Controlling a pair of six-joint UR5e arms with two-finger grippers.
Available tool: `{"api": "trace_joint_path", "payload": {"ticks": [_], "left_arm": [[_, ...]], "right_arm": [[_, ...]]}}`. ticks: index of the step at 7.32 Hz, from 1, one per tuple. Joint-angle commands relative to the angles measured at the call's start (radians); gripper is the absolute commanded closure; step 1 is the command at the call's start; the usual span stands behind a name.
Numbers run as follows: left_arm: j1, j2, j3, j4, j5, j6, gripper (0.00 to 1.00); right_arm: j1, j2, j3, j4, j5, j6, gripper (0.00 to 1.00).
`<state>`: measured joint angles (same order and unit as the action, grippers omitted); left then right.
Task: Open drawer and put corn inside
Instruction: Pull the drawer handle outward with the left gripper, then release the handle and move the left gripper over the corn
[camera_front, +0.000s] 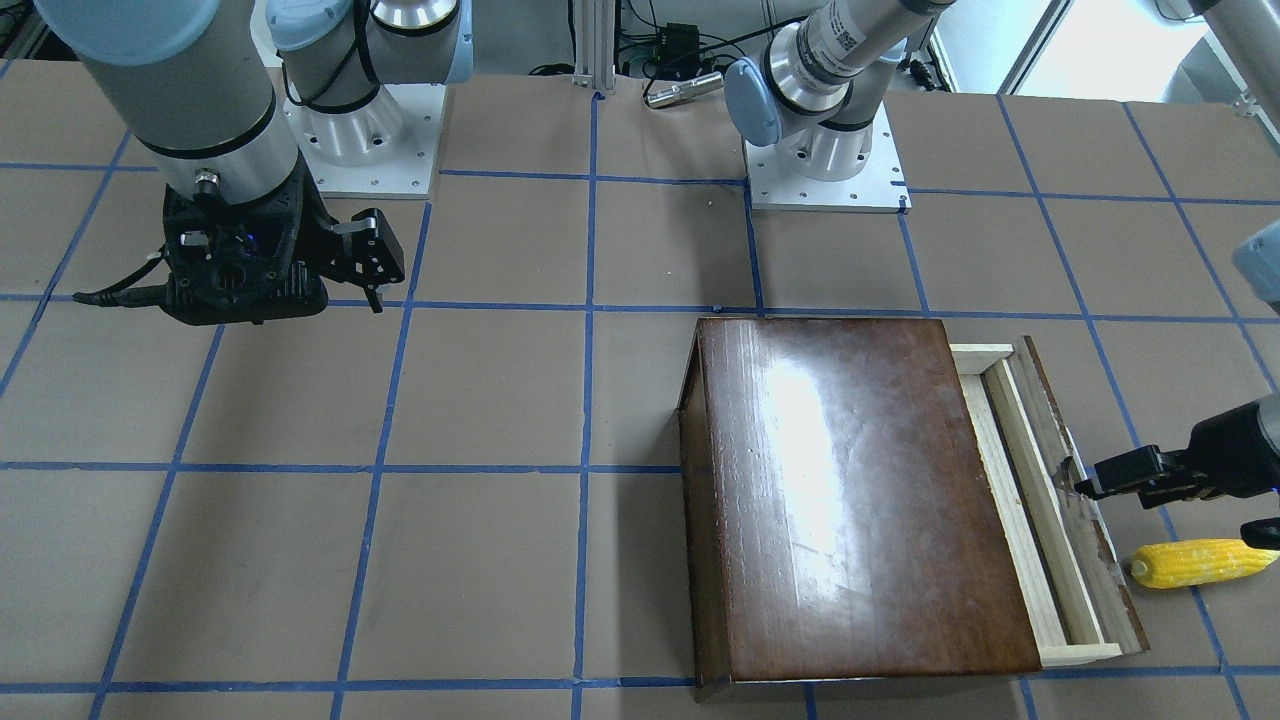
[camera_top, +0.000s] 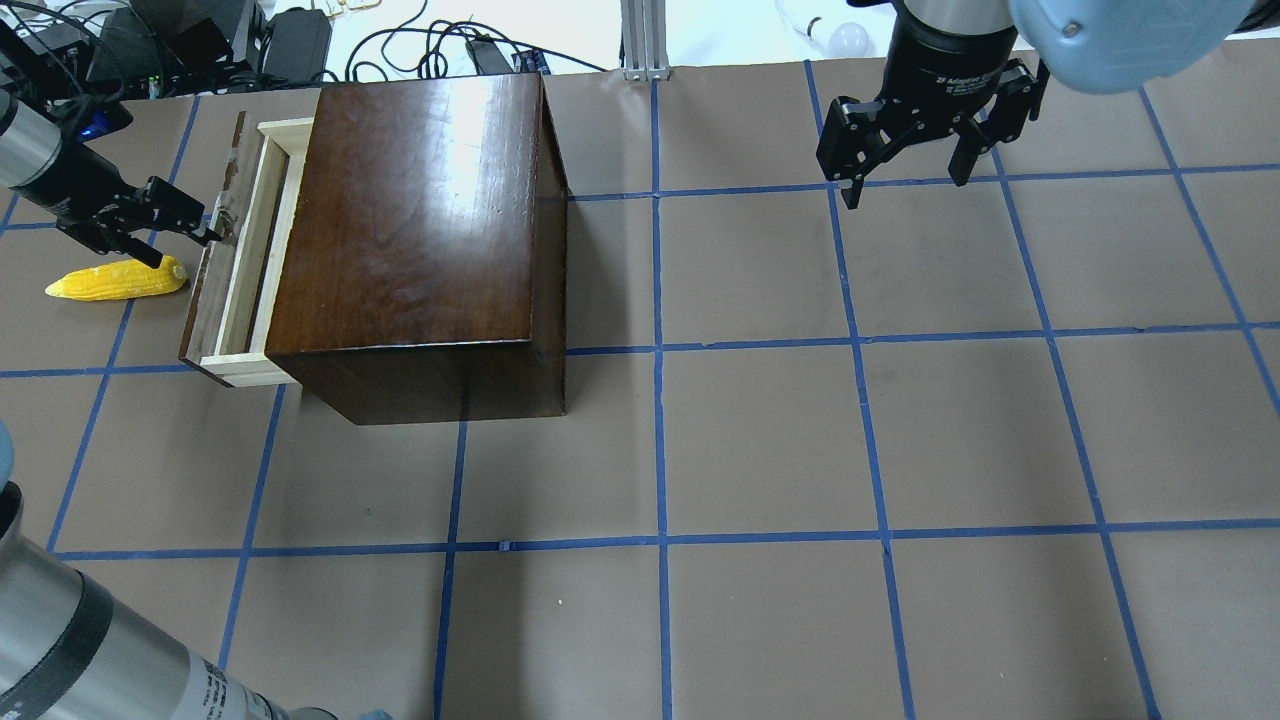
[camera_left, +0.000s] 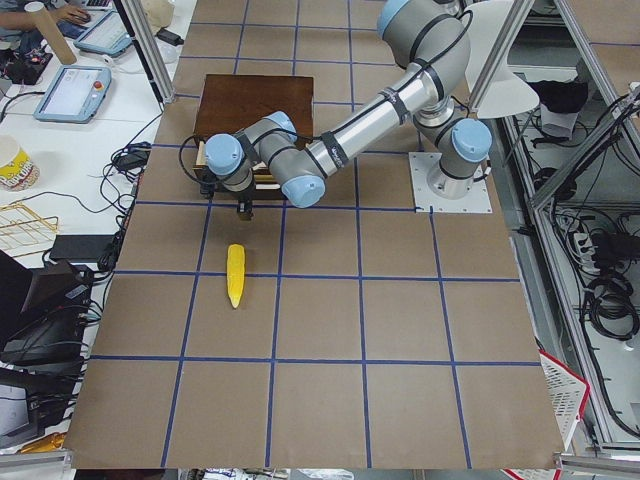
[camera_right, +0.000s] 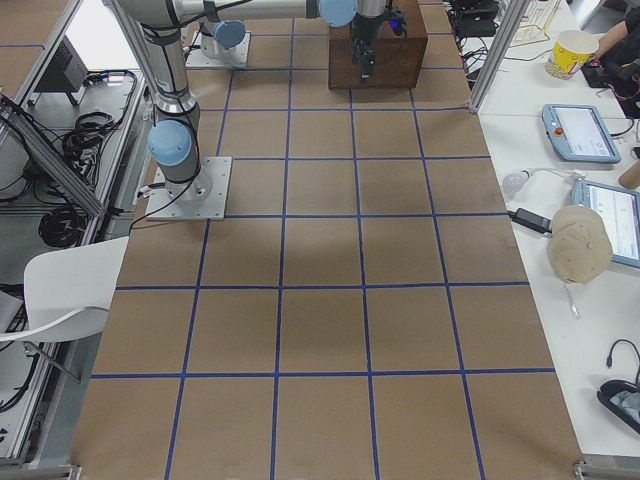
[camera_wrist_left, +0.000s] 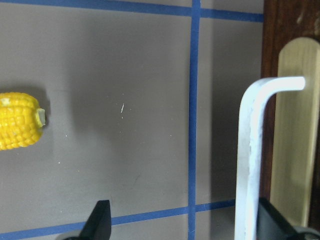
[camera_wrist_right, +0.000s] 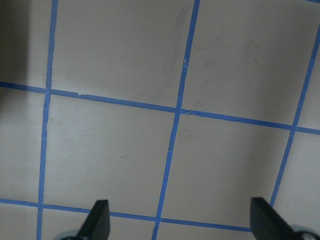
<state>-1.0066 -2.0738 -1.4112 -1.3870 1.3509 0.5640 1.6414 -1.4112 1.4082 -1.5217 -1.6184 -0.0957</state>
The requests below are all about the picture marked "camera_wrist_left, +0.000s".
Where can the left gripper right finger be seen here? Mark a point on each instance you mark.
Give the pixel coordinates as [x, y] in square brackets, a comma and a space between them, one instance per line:
[271, 225]

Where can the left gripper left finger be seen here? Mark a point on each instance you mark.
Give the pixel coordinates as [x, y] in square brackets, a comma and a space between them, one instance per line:
[99, 224]

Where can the white drawer handle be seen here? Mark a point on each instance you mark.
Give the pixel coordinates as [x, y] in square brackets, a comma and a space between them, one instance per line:
[249, 149]

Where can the yellow corn cob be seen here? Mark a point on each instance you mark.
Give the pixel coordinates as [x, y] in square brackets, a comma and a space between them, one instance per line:
[21, 120]

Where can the dark wooden drawer cabinet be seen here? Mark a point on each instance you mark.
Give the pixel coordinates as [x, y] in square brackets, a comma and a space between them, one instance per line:
[284, 21]

